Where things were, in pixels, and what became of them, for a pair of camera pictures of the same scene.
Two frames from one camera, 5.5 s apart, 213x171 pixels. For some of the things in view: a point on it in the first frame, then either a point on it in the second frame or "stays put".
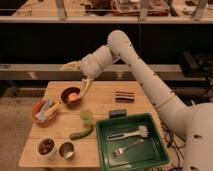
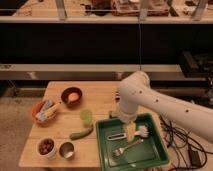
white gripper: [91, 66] → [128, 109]
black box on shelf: [196, 65] stays put
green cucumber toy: [78, 135] stays put
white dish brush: [143, 132] stays put
